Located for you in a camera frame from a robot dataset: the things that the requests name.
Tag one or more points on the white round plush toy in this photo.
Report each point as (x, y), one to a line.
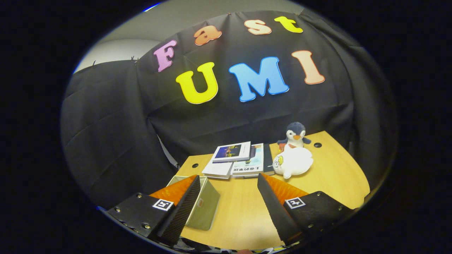
(295, 162)

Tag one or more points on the black book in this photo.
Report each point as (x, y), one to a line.
(268, 160)

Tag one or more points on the plain white book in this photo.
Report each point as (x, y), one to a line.
(217, 169)

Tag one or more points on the green fabric storage box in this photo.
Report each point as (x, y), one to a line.
(208, 208)

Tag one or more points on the white book blue picture cover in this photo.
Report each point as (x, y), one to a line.
(231, 151)

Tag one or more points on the grey penguin plush toy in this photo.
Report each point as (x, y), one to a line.
(296, 130)

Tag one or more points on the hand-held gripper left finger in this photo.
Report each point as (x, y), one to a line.
(183, 208)

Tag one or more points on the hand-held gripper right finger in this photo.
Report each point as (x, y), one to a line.
(275, 210)

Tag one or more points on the pale blue cover book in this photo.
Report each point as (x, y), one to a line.
(252, 164)

